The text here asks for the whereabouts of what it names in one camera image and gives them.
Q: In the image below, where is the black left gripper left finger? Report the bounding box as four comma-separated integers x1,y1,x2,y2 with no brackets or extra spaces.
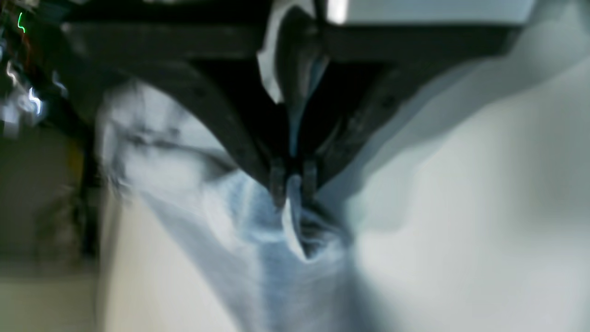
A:
61,23,289,207

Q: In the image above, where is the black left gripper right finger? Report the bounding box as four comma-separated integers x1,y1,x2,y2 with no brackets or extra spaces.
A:
300,25,521,201

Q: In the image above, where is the grey T-shirt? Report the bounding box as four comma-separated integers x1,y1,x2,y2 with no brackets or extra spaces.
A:
97,0,589,332

